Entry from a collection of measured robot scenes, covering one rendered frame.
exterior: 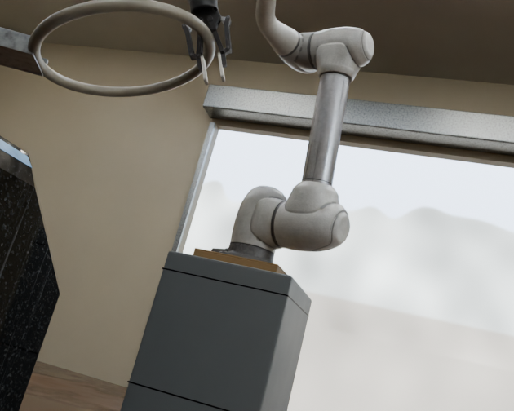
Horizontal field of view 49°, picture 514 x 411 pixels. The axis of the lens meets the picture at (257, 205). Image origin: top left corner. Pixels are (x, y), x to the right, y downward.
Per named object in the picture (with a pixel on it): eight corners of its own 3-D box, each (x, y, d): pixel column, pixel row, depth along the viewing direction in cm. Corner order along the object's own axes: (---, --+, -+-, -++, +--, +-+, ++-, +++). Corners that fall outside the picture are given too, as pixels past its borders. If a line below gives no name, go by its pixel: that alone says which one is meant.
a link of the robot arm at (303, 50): (276, 27, 196) (310, 21, 188) (302, 50, 210) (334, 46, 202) (270, 62, 194) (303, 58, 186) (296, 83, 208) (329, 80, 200)
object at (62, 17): (3, 11, 123) (3, -1, 123) (50, 103, 170) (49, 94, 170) (223, 2, 131) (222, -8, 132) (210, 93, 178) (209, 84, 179)
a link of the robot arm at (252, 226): (245, 254, 197) (260, 196, 203) (289, 259, 187) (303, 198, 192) (219, 240, 185) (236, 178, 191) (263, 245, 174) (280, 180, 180)
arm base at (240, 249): (213, 262, 195) (218, 246, 197) (275, 276, 193) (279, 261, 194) (206, 251, 178) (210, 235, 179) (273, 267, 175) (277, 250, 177)
